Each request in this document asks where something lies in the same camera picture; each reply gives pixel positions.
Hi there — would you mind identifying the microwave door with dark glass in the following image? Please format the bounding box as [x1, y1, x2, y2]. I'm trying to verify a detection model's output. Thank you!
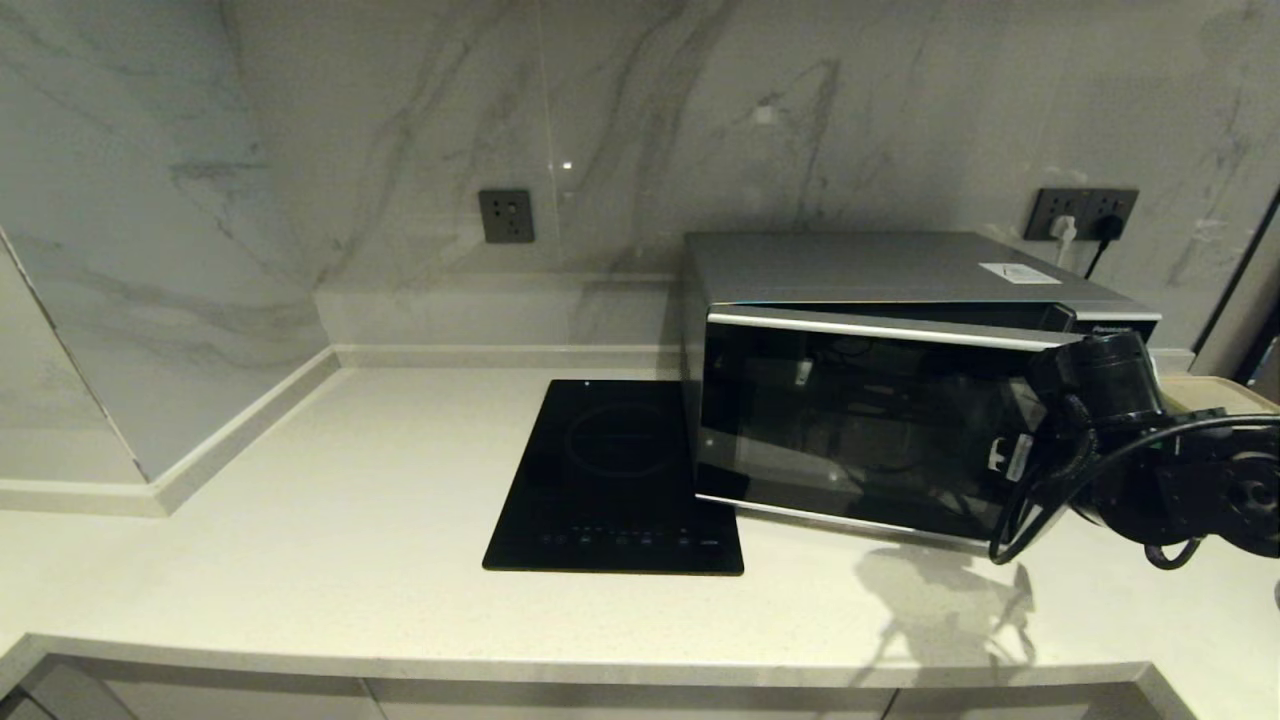
[693, 303, 1083, 553]

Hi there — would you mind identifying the silver Panasonic microwave oven body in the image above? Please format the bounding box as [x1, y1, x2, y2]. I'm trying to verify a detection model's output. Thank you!
[682, 232, 1163, 496]

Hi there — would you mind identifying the beige lidded box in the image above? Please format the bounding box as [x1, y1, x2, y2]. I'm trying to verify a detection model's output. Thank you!
[1150, 374, 1280, 419]

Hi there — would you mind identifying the white label sticker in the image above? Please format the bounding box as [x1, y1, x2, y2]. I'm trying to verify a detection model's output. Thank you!
[978, 262, 1063, 286]

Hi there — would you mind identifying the grey cabinet door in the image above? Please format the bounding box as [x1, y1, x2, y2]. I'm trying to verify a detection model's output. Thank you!
[885, 683, 1136, 720]

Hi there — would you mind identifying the black induction cooktop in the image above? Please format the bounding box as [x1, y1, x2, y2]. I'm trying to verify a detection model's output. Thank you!
[482, 379, 745, 576]

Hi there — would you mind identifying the grey corner cabinet panel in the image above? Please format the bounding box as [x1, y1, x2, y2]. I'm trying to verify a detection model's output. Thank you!
[0, 660, 136, 720]

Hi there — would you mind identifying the dark door frame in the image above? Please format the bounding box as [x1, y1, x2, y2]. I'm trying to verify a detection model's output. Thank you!
[1190, 180, 1280, 386]

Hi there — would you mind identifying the black power plug with cable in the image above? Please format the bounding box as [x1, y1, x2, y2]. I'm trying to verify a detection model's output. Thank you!
[1083, 213, 1123, 281]

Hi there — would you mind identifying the grey double wall socket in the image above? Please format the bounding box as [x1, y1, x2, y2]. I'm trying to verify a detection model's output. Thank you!
[1024, 187, 1140, 242]

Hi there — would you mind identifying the grey single wall socket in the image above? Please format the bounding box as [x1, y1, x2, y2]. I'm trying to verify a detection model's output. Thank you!
[477, 189, 534, 245]

